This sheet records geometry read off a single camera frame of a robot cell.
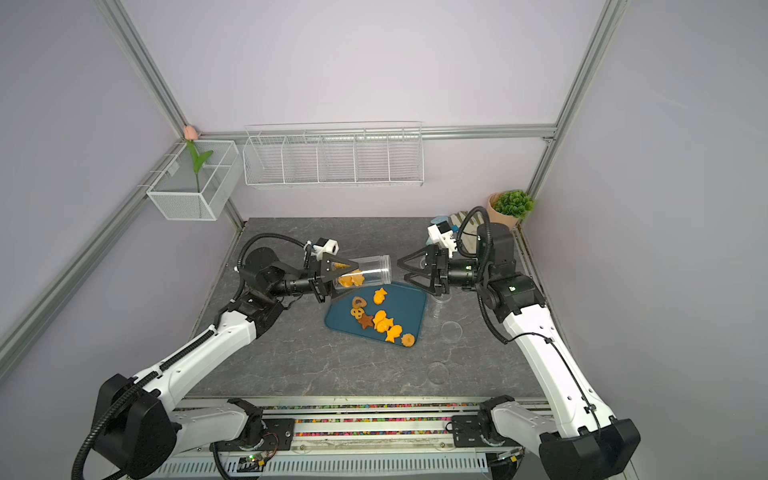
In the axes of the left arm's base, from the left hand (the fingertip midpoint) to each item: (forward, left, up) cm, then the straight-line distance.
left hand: (358, 280), depth 62 cm
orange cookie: (+8, -3, -33) cm, 34 cm away
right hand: (0, -9, +2) cm, 9 cm away
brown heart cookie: (+13, +3, -33) cm, 36 cm away
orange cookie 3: (+2, -8, -34) cm, 34 cm away
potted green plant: (+41, -52, -21) cm, 70 cm away
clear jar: (+2, -3, 0) cm, 3 cm away
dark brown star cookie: (+6, +1, -33) cm, 33 cm away
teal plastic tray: (+8, -7, -33) cm, 35 cm away
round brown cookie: (0, -11, -33) cm, 35 cm away
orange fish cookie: (+15, -4, -33) cm, 37 cm away
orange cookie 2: (+5, -5, -33) cm, 34 cm away
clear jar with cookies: (+9, -22, -30) cm, 38 cm away
